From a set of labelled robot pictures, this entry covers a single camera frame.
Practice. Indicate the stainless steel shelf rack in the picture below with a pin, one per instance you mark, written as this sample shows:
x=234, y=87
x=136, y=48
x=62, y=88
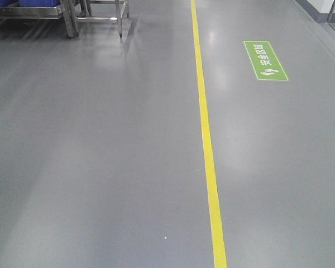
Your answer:
x=72, y=12

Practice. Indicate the yellow floor line tape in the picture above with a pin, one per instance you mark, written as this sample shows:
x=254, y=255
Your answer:
x=216, y=224

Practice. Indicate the green safety floor sign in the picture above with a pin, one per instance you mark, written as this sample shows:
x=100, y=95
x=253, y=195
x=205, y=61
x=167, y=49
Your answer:
x=264, y=61

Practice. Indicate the blue plastic bin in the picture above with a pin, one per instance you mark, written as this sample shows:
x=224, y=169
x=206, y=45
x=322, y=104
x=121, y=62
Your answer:
x=39, y=3

